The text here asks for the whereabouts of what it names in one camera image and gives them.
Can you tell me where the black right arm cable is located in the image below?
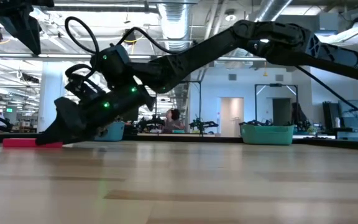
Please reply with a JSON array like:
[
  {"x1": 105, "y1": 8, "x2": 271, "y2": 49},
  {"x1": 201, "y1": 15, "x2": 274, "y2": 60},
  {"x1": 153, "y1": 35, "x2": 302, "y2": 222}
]
[{"x1": 293, "y1": 64, "x2": 358, "y2": 122}]

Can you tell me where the black aluminium table frame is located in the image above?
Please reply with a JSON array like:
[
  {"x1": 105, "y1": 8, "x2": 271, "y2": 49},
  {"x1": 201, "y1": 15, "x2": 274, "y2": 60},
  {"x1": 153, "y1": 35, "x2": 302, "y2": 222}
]
[{"x1": 0, "y1": 132, "x2": 358, "y2": 152}]

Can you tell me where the long red block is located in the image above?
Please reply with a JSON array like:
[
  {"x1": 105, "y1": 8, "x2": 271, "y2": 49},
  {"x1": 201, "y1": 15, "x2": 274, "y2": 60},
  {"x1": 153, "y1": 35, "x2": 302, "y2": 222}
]
[{"x1": 2, "y1": 138, "x2": 64, "y2": 148}]

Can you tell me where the silver smooth ceiling duct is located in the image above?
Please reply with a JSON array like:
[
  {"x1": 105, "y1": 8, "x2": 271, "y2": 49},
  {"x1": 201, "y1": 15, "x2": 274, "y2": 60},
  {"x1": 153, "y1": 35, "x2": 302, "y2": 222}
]
[{"x1": 253, "y1": 0, "x2": 293, "y2": 22}]

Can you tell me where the silver ribbed ceiling duct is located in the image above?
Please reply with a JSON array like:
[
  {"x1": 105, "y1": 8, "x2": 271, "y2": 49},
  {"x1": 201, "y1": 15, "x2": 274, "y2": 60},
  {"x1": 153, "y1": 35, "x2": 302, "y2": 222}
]
[{"x1": 157, "y1": 0, "x2": 195, "y2": 52}]

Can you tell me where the dark door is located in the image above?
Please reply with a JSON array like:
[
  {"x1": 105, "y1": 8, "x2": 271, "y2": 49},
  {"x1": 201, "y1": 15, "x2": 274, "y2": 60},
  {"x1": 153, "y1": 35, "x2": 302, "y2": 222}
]
[{"x1": 272, "y1": 98, "x2": 291, "y2": 126}]

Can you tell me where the teal plastic bin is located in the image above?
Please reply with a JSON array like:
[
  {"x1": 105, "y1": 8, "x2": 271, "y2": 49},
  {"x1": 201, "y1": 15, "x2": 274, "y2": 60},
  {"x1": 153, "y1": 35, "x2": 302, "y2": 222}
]
[{"x1": 93, "y1": 120, "x2": 126, "y2": 142}]

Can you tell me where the white pillar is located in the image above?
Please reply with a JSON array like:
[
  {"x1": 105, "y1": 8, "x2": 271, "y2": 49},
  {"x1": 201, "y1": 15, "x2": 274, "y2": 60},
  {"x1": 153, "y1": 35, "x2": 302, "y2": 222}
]
[{"x1": 37, "y1": 60, "x2": 71, "y2": 133}]

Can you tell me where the yellow ceiling cord reel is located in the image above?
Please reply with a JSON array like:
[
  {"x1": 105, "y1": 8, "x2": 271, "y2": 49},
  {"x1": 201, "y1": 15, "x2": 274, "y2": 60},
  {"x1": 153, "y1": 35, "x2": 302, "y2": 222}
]
[{"x1": 122, "y1": 29, "x2": 138, "y2": 44}]

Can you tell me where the long ceiling light bar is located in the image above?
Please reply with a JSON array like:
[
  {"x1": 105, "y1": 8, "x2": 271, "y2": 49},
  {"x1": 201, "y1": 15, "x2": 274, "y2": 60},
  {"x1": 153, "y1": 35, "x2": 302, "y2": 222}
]
[{"x1": 0, "y1": 52, "x2": 267, "y2": 62}]

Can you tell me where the white door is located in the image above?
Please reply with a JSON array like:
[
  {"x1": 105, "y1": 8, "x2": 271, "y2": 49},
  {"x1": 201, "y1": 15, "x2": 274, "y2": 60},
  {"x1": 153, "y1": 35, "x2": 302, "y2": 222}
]
[{"x1": 221, "y1": 97, "x2": 244, "y2": 138}]

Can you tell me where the green plastic bin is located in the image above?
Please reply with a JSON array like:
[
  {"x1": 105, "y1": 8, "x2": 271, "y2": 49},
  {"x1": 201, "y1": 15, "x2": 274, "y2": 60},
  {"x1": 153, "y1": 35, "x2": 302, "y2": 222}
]
[{"x1": 240, "y1": 123, "x2": 295, "y2": 146}]

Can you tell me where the black gantry frame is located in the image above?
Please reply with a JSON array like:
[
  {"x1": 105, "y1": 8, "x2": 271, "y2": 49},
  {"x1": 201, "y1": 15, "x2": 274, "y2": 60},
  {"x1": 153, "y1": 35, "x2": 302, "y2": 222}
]
[
  {"x1": 254, "y1": 83, "x2": 299, "y2": 125},
  {"x1": 178, "y1": 80, "x2": 202, "y2": 134}
]

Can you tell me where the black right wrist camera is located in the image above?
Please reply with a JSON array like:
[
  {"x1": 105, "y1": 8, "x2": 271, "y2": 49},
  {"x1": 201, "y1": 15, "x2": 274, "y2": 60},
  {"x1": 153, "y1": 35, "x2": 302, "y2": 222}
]
[{"x1": 64, "y1": 63, "x2": 101, "y2": 105}]

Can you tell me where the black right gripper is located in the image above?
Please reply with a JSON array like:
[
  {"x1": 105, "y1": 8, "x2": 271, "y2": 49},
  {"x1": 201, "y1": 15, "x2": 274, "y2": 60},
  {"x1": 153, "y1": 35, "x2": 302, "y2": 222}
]
[{"x1": 35, "y1": 84, "x2": 155, "y2": 146}]

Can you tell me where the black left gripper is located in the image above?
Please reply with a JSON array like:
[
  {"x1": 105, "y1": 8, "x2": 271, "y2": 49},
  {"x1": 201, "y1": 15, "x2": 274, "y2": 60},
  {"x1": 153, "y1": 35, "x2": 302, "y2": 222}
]
[{"x1": 0, "y1": 0, "x2": 55, "y2": 56}]

